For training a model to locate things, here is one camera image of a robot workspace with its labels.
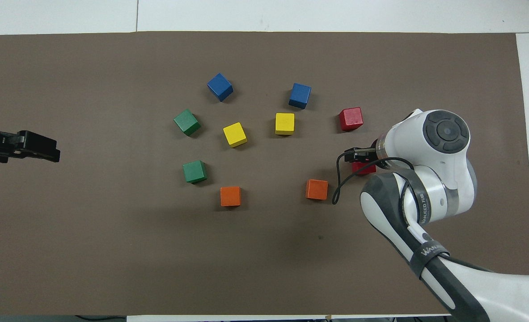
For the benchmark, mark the green wooden cube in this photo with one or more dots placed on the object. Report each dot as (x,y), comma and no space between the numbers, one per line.
(186,121)
(195,171)

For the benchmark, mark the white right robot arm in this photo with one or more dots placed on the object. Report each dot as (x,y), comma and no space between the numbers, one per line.
(447,179)

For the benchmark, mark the orange wooden cube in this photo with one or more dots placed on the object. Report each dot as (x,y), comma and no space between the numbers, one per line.
(316,189)
(230,196)

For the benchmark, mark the blue wooden cube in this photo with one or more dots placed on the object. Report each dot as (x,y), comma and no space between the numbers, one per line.
(220,87)
(300,95)

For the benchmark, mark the yellow wooden cube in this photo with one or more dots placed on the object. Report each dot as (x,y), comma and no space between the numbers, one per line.
(285,123)
(234,134)

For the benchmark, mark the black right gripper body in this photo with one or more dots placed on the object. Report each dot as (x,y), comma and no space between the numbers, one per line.
(372,152)

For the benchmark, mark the red wooden cube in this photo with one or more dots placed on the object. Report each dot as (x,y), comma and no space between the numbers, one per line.
(365,170)
(351,118)

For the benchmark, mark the brown paper table mat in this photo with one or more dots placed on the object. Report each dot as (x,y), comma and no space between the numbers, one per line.
(201,268)

